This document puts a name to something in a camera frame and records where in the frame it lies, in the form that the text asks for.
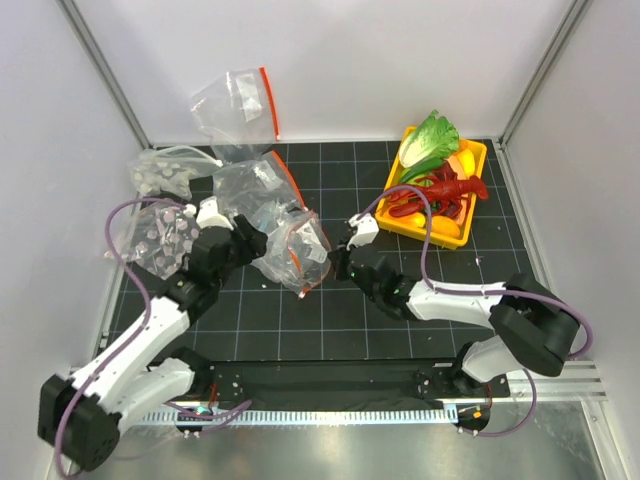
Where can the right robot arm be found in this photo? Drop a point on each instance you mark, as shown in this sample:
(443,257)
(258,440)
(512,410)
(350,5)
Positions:
(533,329)

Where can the toy green pepper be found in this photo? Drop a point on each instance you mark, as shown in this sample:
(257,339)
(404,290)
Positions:
(421,168)

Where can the toy orange fruit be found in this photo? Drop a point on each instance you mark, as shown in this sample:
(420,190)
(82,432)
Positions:
(444,226)

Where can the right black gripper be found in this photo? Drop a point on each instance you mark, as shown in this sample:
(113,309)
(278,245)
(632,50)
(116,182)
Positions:
(339,257)

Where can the upright clear bag orange zipper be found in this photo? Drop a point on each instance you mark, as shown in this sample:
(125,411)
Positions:
(237,109)

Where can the bag of white discs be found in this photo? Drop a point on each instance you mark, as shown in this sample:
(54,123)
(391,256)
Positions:
(171,170)

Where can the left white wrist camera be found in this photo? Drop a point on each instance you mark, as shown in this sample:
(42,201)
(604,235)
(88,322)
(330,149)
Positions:
(209,216)

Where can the left aluminium post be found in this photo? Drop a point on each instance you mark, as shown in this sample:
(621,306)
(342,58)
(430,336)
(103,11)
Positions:
(101,65)

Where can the toy pink sausage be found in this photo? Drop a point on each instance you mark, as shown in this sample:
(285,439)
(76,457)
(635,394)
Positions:
(457,167)

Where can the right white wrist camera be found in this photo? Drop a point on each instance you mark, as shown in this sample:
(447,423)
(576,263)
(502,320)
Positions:
(364,229)

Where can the aluminium front rail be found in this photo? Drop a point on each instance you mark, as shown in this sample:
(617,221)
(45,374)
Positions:
(578,382)

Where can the toy red lobster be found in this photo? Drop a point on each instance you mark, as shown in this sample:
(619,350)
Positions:
(447,194)

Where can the black mounting plate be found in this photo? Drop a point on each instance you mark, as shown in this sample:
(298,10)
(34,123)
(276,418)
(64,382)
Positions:
(334,385)

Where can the clear bag orange zipper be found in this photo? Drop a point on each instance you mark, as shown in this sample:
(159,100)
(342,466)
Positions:
(297,251)
(262,190)
(237,109)

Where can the toy yellow lemon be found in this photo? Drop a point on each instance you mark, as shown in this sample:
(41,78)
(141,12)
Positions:
(467,161)

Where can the bag of pink discs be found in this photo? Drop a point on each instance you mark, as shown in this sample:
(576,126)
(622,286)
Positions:
(158,237)

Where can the aluminium post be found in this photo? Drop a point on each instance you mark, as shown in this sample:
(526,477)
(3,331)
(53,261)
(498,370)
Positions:
(560,39)
(101,65)

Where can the yellow plastic tray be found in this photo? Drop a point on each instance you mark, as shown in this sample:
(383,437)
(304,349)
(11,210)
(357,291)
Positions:
(438,175)

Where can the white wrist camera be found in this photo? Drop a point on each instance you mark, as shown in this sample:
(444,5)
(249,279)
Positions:
(209,216)
(364,229)

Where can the black grid mat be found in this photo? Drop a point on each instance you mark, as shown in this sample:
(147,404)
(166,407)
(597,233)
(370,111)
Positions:
(256,319)

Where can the right aluminium post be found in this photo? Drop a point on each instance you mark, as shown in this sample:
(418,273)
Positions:
(560,39)

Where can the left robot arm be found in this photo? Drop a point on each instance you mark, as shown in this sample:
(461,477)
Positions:
(83,416)

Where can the toy green lettuce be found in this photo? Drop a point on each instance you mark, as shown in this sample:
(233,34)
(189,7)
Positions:
(436,137)

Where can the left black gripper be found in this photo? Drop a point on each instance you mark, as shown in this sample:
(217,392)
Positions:
(253,244)

